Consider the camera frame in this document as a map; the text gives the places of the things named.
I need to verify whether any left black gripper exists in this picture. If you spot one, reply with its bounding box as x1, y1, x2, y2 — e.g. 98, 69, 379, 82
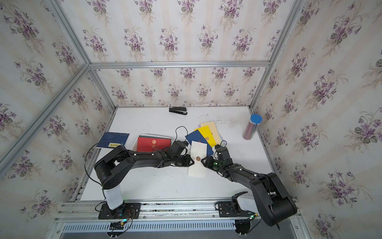
172, 155, 197, 168

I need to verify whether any white envelope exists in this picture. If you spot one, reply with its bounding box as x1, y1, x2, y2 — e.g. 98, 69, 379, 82
188, 141, 207, 178

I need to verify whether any blue envelope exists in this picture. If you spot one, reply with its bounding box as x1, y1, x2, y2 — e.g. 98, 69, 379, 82
186, 130, 213, 156

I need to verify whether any red envelope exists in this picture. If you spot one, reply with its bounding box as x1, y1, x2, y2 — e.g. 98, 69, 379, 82
136, 136, 172, 152

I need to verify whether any dark green envelope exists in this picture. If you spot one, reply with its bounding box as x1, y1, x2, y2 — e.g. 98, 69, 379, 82
139, 134, 171, 140

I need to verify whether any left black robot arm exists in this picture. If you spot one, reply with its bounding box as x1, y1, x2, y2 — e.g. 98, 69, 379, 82
94, 140, 195, 211

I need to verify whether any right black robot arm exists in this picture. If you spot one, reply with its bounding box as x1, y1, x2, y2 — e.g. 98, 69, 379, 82
201, 146, 297, 226

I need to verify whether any beige envelope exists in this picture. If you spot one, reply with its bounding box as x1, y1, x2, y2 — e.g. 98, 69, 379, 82
201, 121, 222, 144

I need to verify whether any blue-lidded pencil tube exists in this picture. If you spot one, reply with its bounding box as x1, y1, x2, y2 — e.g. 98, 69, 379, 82
243, 114, 263, 140

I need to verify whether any black stapler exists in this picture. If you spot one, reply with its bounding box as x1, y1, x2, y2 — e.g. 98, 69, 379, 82
169, 107, 188, 115

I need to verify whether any dark blue booklet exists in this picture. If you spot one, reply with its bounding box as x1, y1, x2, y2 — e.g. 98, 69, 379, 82
96, 132, 129, 148

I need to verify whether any small circuit board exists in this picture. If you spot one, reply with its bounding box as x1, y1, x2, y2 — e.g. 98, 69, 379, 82
109, 222, 125, 231

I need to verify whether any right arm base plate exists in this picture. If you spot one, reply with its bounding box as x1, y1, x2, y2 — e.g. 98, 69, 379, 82
214, 201, 257, 218

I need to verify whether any aluminium mounting rail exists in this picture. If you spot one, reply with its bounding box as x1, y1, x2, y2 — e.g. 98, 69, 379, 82
45, 198, 311, 239

